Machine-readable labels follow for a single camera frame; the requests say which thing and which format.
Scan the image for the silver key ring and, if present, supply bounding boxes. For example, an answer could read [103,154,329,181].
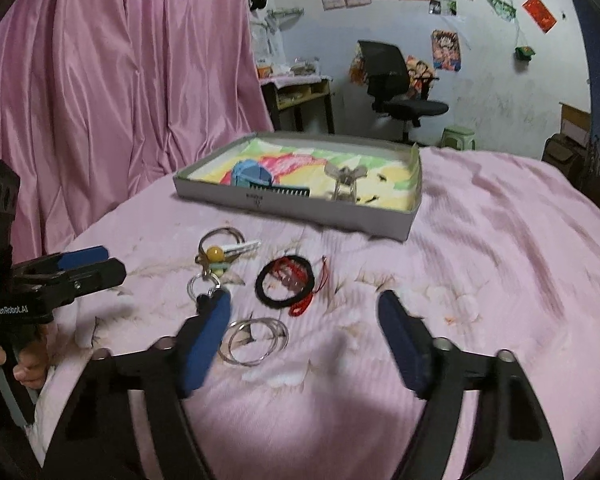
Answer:
[186,271,223,304]

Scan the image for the silver bangle rings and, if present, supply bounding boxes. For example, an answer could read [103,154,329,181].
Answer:
[216,315,290,368]

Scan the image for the brown hair tie yellow bead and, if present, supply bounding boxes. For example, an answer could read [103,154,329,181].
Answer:
[195,226,246,278]

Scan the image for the black hair tie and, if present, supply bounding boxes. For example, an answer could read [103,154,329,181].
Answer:
[253,253,316,310]

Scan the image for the red string bead bracelet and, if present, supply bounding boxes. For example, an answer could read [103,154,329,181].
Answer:
[270,254,330,319]

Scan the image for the blue smart watch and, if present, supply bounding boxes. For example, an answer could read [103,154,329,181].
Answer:
[230,159,276,188]

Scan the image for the black claw hair clip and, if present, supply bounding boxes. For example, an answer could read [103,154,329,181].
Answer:
[264,185,311,197]

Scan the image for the beige claw hair clip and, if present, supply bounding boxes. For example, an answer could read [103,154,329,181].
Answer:
[324,162,368,203]

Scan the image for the person's left hand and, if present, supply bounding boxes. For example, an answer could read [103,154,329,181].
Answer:
[0,326,52,391]

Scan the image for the white hair clip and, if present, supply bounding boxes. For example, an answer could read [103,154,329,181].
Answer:
[220,240,261,261]

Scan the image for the pink bed quilt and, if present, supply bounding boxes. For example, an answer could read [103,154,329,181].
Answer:
[28,148,600,479]

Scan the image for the grey shallow cardboard box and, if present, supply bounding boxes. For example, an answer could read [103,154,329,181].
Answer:
[173,132,422,242]

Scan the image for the colourful drawing paper liner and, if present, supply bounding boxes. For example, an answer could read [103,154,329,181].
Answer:
[185,139,420,211]

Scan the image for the pink satin curtain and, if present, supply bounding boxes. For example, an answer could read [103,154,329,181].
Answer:
[0,0,272,261]

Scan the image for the green plastic stool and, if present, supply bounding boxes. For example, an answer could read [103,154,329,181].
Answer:
[440,125,477,151]

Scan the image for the wooden desk shelf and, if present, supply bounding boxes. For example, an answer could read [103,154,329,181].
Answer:
[260,75,335,134]

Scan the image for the black office chair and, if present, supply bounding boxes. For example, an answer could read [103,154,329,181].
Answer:
[358,40,449,145]

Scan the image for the cartoon glasses poster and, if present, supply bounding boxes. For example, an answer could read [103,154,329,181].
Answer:
[405,55,438,100]

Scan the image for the anime character poster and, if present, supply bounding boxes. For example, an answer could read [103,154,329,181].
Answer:
[431,29,462,72]

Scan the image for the green hanging ornament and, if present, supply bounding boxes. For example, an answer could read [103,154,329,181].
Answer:
[514,46,535,63]

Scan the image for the red paper square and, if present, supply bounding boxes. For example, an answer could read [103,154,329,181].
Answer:
[522,0,557,34]

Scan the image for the cardboard boxes by wall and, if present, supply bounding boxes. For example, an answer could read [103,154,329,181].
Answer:
[541,102,591,183]

